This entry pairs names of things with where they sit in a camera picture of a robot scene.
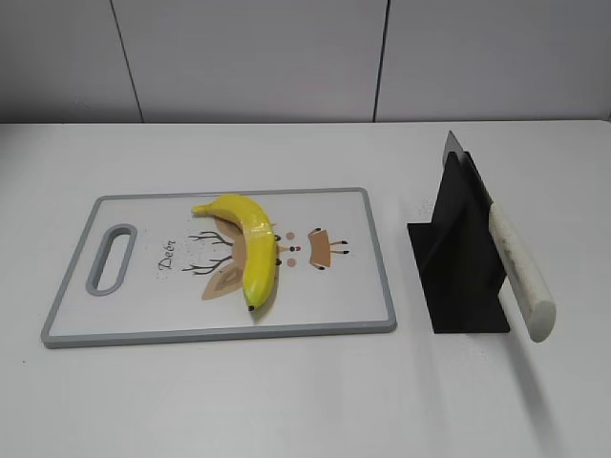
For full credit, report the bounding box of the white handled kitchen knife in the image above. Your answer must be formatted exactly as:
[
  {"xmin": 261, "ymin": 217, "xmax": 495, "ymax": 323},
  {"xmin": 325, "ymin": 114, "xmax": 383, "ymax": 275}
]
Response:
[{"xmin": 442, "ymin": 132, "xmax": 557, "ymax": 343}]

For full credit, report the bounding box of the yellow plastic banana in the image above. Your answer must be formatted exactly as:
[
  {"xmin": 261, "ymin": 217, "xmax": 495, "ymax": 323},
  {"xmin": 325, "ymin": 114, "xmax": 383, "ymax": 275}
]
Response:
[{"xmin": 191, "ymin": 194, "xmax": 277, "ymax": 311}]

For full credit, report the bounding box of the black knife stand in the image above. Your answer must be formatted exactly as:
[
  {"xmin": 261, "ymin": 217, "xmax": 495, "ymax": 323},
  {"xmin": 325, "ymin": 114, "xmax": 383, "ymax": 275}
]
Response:
[{"xmin": 407, "ymin": 152, "xmax": 510, "ymax": 334}]

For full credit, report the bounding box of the white grey cutting board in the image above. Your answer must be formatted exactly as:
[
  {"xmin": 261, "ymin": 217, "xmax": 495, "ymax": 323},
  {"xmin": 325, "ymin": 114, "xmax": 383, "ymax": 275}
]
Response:
[{"xmin": 41, "ymin": 187, "xmax": 396, "ymax": 348}]

